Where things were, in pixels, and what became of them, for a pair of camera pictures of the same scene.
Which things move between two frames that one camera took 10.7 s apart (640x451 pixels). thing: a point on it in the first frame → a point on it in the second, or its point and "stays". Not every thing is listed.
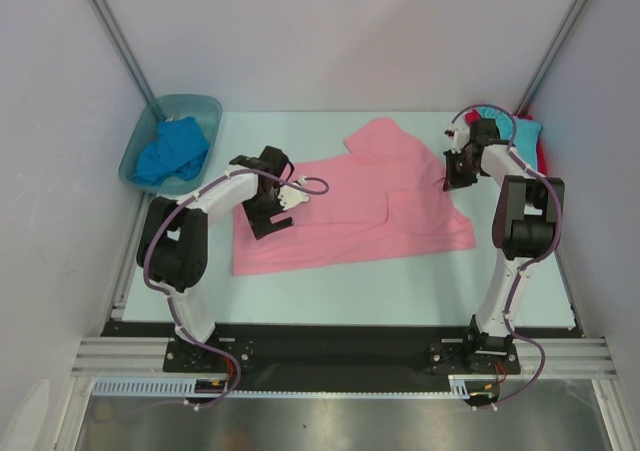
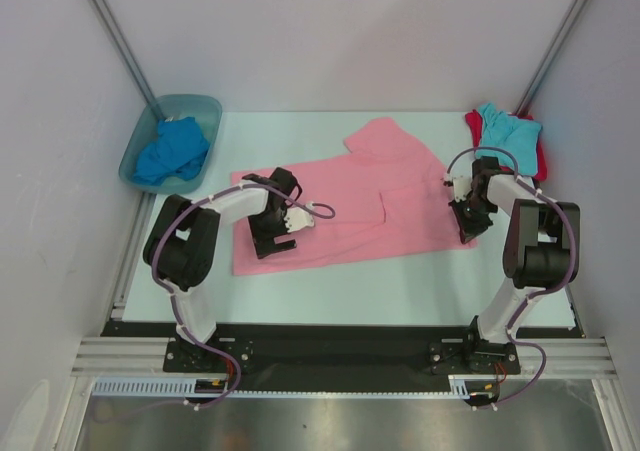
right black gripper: (458, 169) → (463, 217)
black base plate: (343, 351) stays
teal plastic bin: (173, 147) stays
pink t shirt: (384, 198) stays
